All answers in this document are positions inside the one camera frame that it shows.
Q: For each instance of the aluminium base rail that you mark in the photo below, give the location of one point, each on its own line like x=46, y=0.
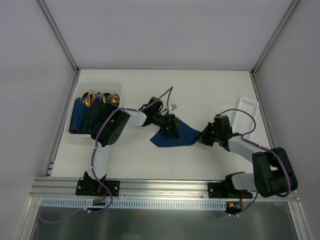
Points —
x=142, y=189

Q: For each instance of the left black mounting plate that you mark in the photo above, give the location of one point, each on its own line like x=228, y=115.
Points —
x=94, y=188

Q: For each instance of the white plastic bin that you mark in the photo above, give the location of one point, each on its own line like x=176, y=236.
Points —
x=80, y=89

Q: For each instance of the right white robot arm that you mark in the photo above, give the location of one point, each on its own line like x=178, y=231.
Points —
x=273, y=174

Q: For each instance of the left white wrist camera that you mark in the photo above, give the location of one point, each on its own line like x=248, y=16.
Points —
x=172, y=107

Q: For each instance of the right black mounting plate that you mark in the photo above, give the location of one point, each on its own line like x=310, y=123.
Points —
x=215, y=190

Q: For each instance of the rolled napkin bundles with cutlery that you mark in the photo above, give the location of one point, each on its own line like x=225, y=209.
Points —
x=86, y=109

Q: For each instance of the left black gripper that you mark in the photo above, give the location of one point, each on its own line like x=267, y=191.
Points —
x=170, y=124

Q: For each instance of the black mounting plate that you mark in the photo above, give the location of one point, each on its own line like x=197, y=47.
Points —
x=215, y=190
x=94, y=188

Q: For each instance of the white slotted cable duct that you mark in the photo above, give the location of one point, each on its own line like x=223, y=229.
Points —
x=93, y=203

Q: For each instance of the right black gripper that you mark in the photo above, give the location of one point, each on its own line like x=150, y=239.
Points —
x=207, y=135

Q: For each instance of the blue paper napkin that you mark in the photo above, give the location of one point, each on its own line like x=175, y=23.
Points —
x=188, y=137

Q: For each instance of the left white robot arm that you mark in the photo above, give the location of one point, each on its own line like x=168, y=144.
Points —
x=106, y=130

